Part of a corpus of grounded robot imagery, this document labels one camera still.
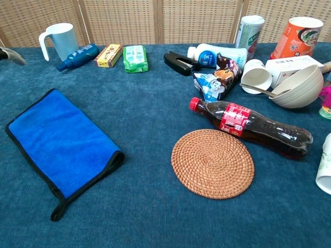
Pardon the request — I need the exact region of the white bottle blue label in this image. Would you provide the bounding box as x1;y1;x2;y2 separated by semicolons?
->
187;43;248;70

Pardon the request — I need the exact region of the plain white paper cup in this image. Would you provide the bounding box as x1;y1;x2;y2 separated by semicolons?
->
240;59;273;95

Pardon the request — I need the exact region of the beige bowl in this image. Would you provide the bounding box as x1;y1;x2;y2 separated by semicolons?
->
268;64;324;109

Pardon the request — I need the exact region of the yellow and red small box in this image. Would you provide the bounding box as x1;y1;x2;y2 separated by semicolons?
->
94;43;124;68

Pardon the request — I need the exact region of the tall white and green cup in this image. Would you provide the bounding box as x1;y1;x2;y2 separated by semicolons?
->
234;14;265;60

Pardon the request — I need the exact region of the green tissue pack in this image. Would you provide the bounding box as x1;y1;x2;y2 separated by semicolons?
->
123;45;149;73

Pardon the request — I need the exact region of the pink feather shuttlecock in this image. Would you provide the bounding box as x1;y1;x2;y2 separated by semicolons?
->
318;86;331;120

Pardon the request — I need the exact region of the woven rattan folding screen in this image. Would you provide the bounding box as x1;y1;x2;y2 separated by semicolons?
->
0;0;331;48

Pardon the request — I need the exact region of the beige spoon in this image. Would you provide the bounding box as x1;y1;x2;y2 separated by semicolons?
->
239;83;293;98

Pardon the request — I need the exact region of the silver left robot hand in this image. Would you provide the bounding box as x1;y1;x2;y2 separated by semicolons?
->
0;46;27;66

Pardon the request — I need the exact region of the dark blue spray bottle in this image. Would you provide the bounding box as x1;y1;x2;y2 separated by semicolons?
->
56;43;100;72

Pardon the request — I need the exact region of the orange instant noodle cup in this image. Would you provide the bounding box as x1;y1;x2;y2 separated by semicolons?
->
269;17;324;60

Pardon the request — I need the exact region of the black stapler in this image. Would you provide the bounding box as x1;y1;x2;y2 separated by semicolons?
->
163;51;200;76

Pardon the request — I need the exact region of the blue tablecloth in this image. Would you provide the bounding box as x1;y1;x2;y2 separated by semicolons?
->
0;42;331;248

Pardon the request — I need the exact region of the round woven rattan coaster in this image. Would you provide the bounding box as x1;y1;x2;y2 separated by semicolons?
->
171;129;255;200

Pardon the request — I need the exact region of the light blue mug white handle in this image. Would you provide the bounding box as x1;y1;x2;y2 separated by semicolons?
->
38;23;79;62

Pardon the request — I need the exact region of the cola bottle red label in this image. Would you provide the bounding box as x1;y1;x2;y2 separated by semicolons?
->
189;97;314;160

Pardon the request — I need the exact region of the grey and blue cloth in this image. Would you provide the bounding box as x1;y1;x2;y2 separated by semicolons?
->
5;88;125;222

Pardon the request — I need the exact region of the blue and brown snack bag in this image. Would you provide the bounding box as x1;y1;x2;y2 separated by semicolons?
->
192;53;243;103

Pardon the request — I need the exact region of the white cardboard box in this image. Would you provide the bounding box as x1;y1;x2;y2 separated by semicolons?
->
265;55;325;88

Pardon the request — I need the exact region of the white cup green print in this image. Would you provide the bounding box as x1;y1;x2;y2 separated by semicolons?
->
315;133;331;195

